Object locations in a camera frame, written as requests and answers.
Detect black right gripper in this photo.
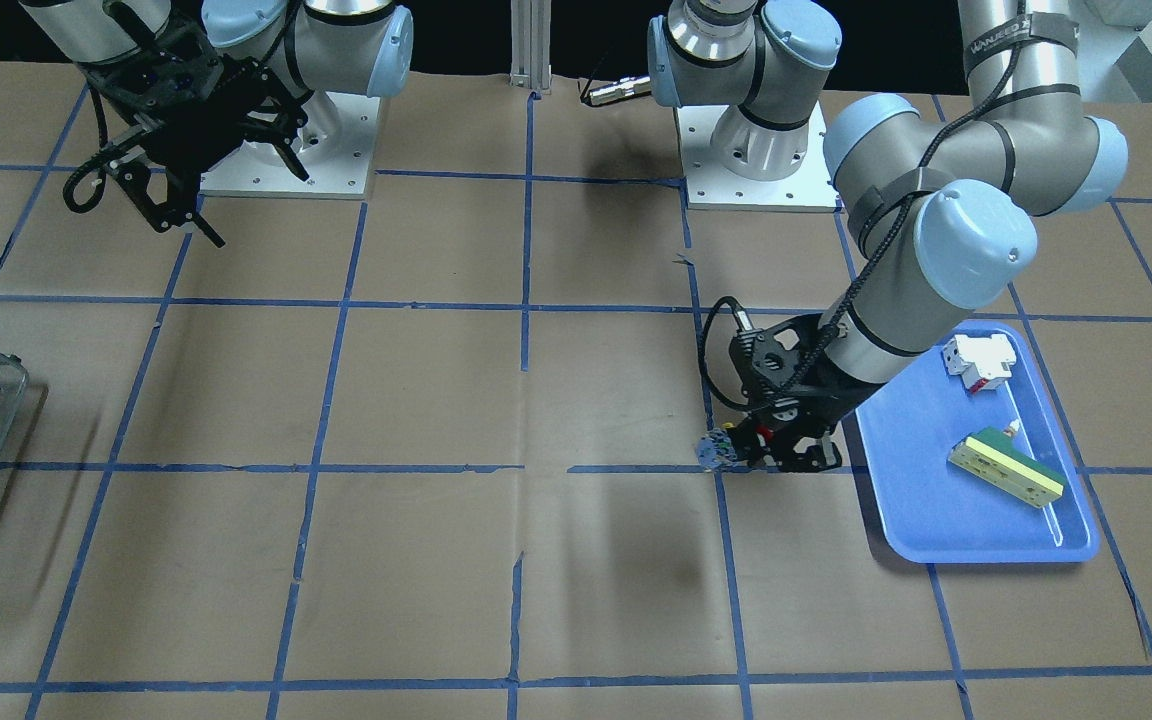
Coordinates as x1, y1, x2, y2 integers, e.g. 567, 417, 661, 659
76, 20, 310, 249

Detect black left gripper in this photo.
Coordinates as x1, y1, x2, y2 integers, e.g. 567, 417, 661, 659
726, 314, 882, 473

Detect red emergency stop button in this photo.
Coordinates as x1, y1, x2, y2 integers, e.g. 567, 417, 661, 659
695, 423, 746, 471

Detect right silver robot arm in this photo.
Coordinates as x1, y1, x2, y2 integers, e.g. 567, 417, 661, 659
24, 1, 414, 247

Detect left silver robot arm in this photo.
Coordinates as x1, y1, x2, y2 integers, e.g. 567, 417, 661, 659
646, 1, 1128, 471

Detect blue plastic tray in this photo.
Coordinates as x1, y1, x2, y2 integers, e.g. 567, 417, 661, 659
855, 323, 1100, 562

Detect yellow green terminal block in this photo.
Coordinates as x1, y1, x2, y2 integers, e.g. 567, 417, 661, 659
948, 418, 1068, 509

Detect white circuit breaker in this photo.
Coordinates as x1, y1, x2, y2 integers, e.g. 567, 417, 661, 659
941, 333, 1018, 395

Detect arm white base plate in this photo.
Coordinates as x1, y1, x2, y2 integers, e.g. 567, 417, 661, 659
200, 91, 384, 200
675, 105, 838, 213

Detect aluminium frame post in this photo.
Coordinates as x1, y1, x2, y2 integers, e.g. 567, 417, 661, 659
509, 0, 552, 94

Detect black braided cable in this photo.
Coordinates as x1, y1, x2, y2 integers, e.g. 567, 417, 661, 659
697, 0, 1037, 411

